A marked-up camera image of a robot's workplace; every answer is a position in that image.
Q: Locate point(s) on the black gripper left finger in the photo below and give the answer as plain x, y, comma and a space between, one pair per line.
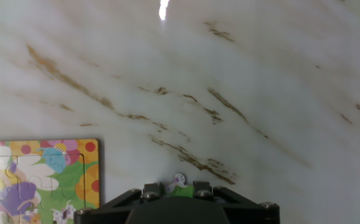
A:
111, 214

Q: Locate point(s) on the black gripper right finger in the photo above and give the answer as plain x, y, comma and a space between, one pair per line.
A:
251, 214

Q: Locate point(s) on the green orange puzzle piece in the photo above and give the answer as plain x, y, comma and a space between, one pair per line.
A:
183, 190

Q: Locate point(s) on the colourful fairy puzzle board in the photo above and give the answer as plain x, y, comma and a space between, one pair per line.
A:
43, 174

